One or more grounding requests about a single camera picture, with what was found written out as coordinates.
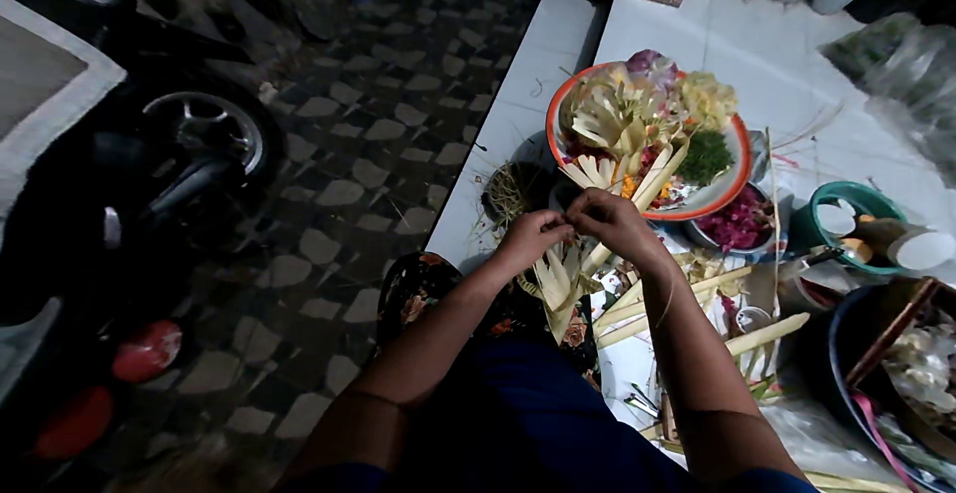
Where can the person's right hand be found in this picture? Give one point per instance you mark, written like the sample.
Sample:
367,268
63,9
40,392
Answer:
624,231

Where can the person's left hand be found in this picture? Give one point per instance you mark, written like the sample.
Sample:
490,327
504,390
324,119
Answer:
524,241

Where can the person's right fingers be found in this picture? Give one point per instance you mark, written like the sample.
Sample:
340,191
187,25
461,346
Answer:
586,213

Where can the person's left fingers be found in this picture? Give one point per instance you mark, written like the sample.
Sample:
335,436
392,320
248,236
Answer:
556,229

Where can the fan-shaped palm leaf ornament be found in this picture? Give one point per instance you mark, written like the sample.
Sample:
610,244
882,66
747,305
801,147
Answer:
555,282

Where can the person's left forearm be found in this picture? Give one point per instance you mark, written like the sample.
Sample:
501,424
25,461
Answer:
422,355

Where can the person's right forearm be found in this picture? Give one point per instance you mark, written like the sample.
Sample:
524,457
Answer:
698,358

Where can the small cream palm leaf fan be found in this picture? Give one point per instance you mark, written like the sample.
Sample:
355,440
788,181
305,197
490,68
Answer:
594,174

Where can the dark round bowl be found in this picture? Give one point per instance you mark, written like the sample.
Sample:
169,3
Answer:
532,190

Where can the heap of dry grass strands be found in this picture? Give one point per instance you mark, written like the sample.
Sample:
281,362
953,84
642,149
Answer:
508,193

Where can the long pale palm leaf strip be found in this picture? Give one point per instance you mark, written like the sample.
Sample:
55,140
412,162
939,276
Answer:
657,173

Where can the pile of palm leaf decorations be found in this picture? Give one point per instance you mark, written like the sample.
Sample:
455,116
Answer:
616,116

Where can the pile of cut palm strips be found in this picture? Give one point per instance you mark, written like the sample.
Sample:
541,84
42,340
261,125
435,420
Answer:
631,312

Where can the heap of shredded green leaves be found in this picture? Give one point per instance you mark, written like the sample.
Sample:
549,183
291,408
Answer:
703,157

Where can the person's legs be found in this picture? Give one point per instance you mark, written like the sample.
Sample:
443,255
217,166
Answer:
418,284

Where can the heap of magenta petals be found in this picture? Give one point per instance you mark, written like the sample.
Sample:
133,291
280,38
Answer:
736,220

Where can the white basin with orange-red rim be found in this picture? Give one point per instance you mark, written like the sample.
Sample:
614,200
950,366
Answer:
739,175

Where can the purple flower bunch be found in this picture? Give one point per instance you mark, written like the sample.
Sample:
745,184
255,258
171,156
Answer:
652,69

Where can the metal bowl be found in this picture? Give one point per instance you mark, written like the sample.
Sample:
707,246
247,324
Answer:
747,250

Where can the pale yellow flower bunch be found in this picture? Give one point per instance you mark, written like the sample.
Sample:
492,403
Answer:
708,101

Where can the person's body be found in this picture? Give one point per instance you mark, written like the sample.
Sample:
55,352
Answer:
523,418

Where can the small black-silver tool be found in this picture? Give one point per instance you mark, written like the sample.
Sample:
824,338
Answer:
644,403

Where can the small clear plastic cup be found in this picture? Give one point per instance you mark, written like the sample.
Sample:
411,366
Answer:
753,318

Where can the teal green plastic bucket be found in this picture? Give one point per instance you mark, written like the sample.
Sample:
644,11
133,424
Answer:
803,230

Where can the pale palm stalk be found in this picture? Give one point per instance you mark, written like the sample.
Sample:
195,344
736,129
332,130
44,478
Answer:
769,334

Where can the clear container with red contents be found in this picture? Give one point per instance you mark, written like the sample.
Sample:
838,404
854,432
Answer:
814,287

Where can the white round-topped cup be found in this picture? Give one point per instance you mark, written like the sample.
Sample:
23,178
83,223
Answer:
835,218

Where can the large dark blue tub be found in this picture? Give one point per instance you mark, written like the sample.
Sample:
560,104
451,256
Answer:
836,351

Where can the clear plastic bag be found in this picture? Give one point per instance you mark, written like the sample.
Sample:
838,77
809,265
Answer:
825,433

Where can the white cylindrical cup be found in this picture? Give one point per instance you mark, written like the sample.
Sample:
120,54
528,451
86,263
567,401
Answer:
926,250

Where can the plastic bag with green leaves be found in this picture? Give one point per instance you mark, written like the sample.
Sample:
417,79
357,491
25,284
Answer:
907,78

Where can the pink ribbon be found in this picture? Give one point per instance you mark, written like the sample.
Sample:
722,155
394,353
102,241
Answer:
874,429

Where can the heap of white flowers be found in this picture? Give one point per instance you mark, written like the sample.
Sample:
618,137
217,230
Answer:
920,362

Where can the black motorcycle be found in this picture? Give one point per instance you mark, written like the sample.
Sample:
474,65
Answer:
172,134

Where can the red rounded object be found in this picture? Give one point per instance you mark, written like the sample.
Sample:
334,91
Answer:
75,423
147,351

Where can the grey panel with white border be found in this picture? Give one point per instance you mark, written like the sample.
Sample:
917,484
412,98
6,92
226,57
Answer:
45,67

